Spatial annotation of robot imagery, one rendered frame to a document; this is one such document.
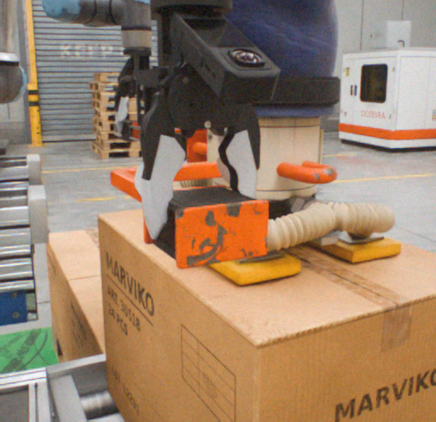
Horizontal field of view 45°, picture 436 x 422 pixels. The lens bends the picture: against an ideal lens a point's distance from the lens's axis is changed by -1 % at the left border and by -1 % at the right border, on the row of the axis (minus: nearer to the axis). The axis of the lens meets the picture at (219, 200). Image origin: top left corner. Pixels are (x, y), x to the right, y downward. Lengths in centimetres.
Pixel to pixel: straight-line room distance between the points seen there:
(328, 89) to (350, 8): 1217
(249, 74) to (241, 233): 14
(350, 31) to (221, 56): 1254
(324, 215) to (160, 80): 33
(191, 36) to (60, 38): 1032
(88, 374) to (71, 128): 965
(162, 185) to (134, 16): 93
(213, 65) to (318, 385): 40
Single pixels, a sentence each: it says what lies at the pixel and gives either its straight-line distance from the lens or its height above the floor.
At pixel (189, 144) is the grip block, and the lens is 102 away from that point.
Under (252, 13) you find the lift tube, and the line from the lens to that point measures 76.
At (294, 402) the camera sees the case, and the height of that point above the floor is 86.
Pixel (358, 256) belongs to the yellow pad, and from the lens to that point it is 79.
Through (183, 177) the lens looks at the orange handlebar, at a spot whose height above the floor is 108.
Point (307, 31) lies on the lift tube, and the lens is 77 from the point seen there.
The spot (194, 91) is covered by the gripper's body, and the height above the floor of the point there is 120.
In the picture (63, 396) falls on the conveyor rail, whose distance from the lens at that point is 116.
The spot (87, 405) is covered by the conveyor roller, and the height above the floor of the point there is 54.
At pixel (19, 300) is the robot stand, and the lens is 115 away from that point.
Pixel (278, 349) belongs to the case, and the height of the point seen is 94.
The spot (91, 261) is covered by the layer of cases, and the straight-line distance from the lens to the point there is 204.
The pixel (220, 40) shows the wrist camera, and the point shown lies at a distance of 42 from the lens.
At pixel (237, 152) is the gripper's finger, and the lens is 48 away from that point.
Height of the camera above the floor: 121
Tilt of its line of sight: 13 degrees down
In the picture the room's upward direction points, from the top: straight up
